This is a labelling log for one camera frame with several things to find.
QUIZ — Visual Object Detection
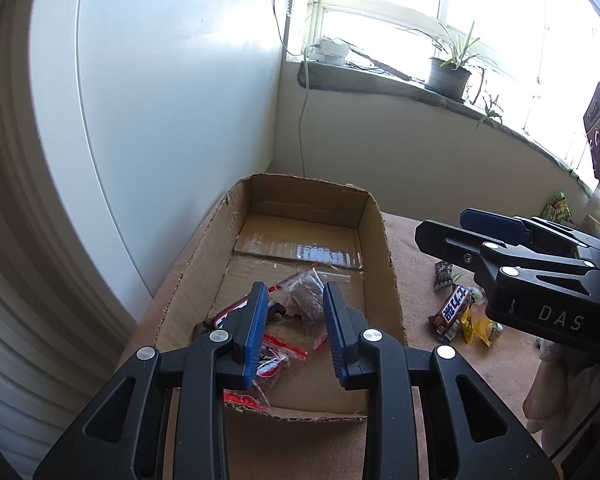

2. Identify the brown cardboard box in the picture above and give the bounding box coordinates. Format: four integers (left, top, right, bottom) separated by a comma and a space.
143, 174, 404, 420

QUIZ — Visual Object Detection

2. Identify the yellow candy packet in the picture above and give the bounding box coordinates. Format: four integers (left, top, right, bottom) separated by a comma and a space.
460, 307, 476, 346

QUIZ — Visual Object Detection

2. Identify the dark red-wrapped candy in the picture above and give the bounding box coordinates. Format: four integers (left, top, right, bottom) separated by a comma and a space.
223, 334, 309, 412
269, 266, 328, 350

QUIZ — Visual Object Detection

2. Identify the clear green candy packet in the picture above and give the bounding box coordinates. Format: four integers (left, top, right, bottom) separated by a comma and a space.
467, 287, 486, 306

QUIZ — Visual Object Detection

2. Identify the small snickers bar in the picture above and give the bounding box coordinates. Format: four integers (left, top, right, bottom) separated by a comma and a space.
428, 285, 471, 342

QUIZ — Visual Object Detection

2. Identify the white cable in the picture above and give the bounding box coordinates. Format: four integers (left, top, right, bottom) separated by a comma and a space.
270, 0, 326, 177

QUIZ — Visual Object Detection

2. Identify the dark foil snack packet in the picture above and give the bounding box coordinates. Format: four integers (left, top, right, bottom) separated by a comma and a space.
432, 261, 454, 292

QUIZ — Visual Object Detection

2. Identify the large snickers bar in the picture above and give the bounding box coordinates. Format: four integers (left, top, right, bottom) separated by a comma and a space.
190, 297, 287, 342

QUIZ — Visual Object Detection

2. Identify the spider plant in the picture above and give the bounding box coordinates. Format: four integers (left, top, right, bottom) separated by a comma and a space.
342, 8, 500, 104

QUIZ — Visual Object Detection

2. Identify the white power adapter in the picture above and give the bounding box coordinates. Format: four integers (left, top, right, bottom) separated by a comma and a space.
306, 37, 350, 66

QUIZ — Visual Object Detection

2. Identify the green snack bag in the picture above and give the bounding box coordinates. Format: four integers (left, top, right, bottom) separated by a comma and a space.
540, 192, 573, 224

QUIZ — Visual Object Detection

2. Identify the grey plant pot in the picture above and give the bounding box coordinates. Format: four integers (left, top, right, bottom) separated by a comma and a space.
425, 58, 471, 102

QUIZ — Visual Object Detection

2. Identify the jelly cup snack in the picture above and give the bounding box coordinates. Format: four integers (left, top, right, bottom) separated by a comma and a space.
474, 316, 504, 348

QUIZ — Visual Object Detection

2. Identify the pink table cloth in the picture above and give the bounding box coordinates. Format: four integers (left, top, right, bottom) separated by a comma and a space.
114, 211, 600, 480

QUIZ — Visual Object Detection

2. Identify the white gloved right hand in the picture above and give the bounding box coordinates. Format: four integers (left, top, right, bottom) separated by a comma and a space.
522, 339, 600, 464

